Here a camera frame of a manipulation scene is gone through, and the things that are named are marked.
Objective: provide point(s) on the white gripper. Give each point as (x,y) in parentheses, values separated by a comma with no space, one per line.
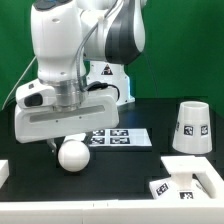
(97,111)

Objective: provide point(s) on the white lamp bulb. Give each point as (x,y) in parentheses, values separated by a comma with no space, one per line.
(73,154)

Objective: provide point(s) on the white lamp base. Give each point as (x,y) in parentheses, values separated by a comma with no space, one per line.
(180,184)

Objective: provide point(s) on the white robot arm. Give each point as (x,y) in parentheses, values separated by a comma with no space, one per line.
(66,33)

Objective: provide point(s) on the white lamp shade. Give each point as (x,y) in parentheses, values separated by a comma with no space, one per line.
(193,131)

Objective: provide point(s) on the white left fence block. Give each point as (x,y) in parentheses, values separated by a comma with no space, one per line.
(4,171)

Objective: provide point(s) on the white marker sheet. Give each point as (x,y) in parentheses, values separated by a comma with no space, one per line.
(120,137)

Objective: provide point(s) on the white front fence rail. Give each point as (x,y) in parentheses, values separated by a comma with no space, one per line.
(114,212)

